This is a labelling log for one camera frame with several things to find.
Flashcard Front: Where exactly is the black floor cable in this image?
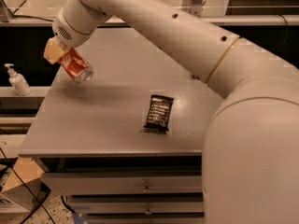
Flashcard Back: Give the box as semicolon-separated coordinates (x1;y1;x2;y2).
0;145;59;224

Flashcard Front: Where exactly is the top grey drawer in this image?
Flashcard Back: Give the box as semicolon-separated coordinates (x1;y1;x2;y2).
41;170;202;195

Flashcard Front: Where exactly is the cardboard box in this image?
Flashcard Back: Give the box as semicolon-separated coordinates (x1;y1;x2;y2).
0;158;43;214

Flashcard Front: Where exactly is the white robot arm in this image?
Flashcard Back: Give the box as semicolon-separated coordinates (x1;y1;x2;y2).
44;0;299;224

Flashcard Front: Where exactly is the bottom grey drawer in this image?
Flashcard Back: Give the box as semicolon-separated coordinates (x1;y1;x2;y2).
86;213;204;224

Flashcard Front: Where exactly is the middle grey drawer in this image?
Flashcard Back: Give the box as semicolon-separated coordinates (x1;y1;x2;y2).
68;193;204;214

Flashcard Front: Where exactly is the grey drawer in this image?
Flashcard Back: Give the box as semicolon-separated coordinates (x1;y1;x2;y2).
41;170;202;195
86;213;204;224
68;193;204;214

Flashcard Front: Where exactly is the grey drawer cabinet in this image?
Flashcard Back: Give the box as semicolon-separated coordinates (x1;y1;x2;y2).
18;26;225;224

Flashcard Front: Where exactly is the black snack bar packet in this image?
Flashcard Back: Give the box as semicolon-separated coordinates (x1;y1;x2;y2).
144;94;174;132

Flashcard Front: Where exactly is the red coke can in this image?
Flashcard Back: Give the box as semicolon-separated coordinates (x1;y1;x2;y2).
58;49;93;84

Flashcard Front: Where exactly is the white pump soap bottle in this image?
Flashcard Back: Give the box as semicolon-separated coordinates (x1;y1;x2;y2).
5;63;31;96

